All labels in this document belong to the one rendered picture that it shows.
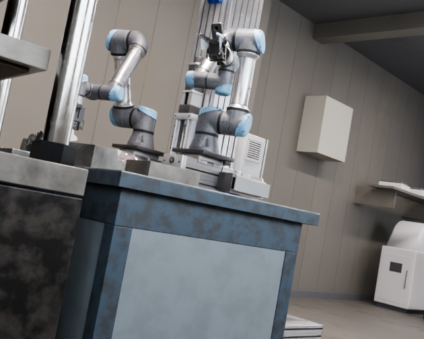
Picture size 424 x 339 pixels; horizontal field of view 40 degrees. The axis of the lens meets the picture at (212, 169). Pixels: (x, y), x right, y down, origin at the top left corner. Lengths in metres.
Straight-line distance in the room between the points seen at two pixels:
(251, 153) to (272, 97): 3.15
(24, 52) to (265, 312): 0.96
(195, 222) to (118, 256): 0.23
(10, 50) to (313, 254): 6.19
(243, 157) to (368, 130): 4.99
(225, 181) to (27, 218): 1.70
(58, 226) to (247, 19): 2.27
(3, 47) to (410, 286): 6.92
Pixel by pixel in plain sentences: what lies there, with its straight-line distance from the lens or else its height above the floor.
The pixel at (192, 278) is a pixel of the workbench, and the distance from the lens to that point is 1.54.
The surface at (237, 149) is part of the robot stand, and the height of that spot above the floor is 1.13.
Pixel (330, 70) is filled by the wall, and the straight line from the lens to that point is 7.33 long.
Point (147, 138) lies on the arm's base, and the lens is 3.22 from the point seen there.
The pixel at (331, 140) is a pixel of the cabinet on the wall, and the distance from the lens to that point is 6.83.
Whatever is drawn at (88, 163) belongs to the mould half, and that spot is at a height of 0.84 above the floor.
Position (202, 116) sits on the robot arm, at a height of 1.21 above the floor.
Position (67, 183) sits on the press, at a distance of 1.31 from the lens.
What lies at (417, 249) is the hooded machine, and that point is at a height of 0.81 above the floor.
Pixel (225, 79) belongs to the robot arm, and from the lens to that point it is 2.63.
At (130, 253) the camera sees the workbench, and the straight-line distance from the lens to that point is 1.43.
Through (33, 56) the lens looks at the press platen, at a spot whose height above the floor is 1.01.
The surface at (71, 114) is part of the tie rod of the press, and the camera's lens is 1.36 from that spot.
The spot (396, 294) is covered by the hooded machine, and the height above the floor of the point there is 0.20.
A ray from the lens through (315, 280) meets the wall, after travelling 7.42.
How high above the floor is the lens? 0.73
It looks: 5 degrees up
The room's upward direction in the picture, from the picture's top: 10 degrees clockwise
